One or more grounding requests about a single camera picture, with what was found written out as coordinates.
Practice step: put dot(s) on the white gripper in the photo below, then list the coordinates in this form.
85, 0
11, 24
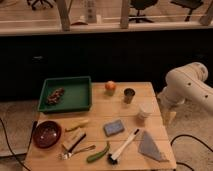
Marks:
168, 103

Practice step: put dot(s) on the yellow banana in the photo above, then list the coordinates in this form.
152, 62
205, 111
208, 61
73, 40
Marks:
76, 125

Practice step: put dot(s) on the dark red bowl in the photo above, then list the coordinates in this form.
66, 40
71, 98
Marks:
47, 134

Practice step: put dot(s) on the green plastic tray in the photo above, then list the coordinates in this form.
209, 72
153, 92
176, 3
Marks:
77, 94

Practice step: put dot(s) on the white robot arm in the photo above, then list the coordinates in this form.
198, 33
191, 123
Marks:
185, 83

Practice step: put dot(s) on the white cup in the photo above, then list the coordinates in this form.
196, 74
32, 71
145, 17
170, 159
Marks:
144, 111

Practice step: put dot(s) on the black office chair right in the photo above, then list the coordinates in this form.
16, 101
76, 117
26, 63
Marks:
190, 4

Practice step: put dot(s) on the orange apple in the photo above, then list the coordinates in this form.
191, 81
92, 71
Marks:
110, 87

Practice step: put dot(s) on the grey folded cloth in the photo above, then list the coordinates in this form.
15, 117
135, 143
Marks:
149, 148

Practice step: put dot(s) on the blue sponge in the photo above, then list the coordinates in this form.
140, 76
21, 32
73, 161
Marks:
113, 128

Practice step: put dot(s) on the wooden block brush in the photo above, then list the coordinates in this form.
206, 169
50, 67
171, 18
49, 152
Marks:
73, 139

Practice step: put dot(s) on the white dish brush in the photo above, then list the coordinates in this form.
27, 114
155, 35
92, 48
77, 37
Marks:
113, 157

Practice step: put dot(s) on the dark metal cup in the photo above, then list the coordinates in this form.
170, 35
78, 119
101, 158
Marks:
129, 93

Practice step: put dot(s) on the black office chair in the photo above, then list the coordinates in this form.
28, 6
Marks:
190, 4
43, 3
141, 5

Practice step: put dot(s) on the brown food pile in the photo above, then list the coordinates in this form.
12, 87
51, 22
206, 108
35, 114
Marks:
55, 96

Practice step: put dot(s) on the black office chair left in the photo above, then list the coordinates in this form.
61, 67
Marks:
43, 3

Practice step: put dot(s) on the green cucumber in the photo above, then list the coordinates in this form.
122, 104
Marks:
98, 155

